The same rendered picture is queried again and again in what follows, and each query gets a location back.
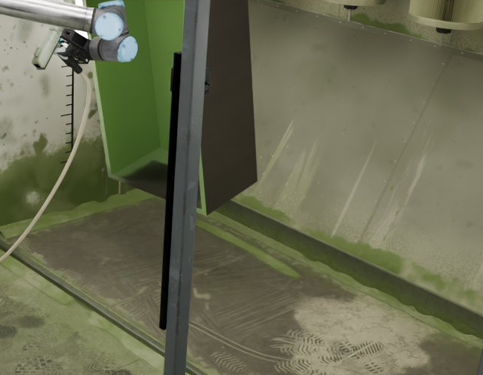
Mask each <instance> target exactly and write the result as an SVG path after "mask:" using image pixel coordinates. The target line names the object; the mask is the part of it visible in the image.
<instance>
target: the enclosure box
mask: <svg viewBox="0 0 483 375"><path fill-rule="evenodd" d="M121 1H123V3H124V6H125V8H124V9H125V13H126V18H127V24H128V28H129V36H132V37H133V38H134V39H135V41H136V42H137V45H138V50H137V54H136V55H135V58H134V59H133V60H131V61H129V62H111V61H106V62H103V61H95V60H91V64H92V73H93V78H94V83H95V93H96V98H97V107H98V112H99V118H100V127H101V132H102V138H103V147H104V152H105V158H106V167H107V173H108V177H109V178H112V179H115V180H117V181H119V182H123V183H124V184H127V185H130V186H132V187H134V188H138V189H139V190H142V191H145V192H147V193H150V194H152V195H154V196H157V197H160V198H162V199H165V200H166V192H167V165H168V150H169V137H170V109H171V95H172V92H171V91H170V74H171V68H172V67H173V54H174V52H179V51H182V35H183V22H184V9H185V0H121ZM206 68H209V69H210V70H211V88H210V92H209V94H204V103H203V114H202V136H201V147H200V159H199V181H198V192H197V204H196V212H197V213H199V214H202V215H205V216H208V215H209V214H210V213H212V212H213V211H215V210H216V209H218V208H219V207H220V206H222V205H224V204H225V203H227V202H228V201H229V200H230V199H232V198H234V197H235V196H236V195H238V194H239V193H241V192H243V191H244V190H245V189H246V188H248V187H250V186H251V185H253V184H254V183H255V182H257V181H258V175H257V160H256V146H255V118H254V104H253V89H252V61H251V47H250V33H249V6H248V0H211V3H210V14H209V26H208V47H207V59H206Z"/></svg>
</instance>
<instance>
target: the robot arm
mask: <svg viewBox="0 0 483 375"><path fill-rule="evenodd" d="M98 7H99V8H93V7H92V8H90V7H84V6H80V5H76V4H69V3H65V2H61V1H55V0H0V15H2V16H9V17H13V18H17V19H24V20H27V21H31V22H38V23H42V24H46V25H53V26H57V27H61V28H63V29H62V31H61V33H60V38H61V40H60V41H61V43H65V44H67V45H68V47H67V48H66V47H65V46H63V47H61V48H56V50H55V53H56V54H57V55H59V56H60V57H62V58H63V59H64V60H67V59H68V57H69V56H71V55H73V57H74V58H75V59H78V60H75V61H76V62H77V63H78V64H89V61H90V60H95V61H103V62H106V61H111V62H121V63H123V62H129V61H131V60H133V59H134V58H135V55H136V54H137V50H138V45H137V42H136V41H135V39H134V38H133V37H132V36H129V28H128V24H127V18H126V13H125V9H124V8H125V6H124V3H123V1H121V0H116V1H107V2H103V3H100V4H99V5H98ZM74 30H75V31H74ZM76 31H82V32H87V33H90V34H93V35H97V36H96V37H95V38H93V39H91V40H90V39H87V38H86V37H84V36H83V35H81V34H80V33H78V32H76ZM86 59H87V60H88V62H86V61H85V60H86ZM79 61H83V62H79Z"/></svg>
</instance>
